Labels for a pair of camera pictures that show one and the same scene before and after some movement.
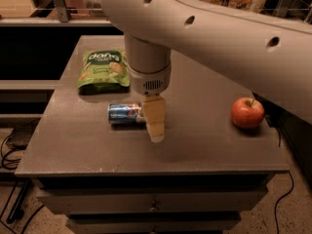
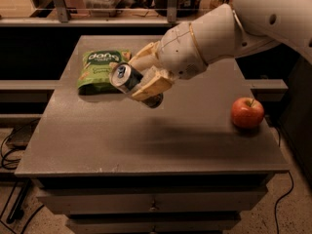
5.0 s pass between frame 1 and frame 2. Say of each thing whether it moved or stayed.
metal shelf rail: stayed
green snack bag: stayed
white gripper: moved
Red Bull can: moved
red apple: stayed
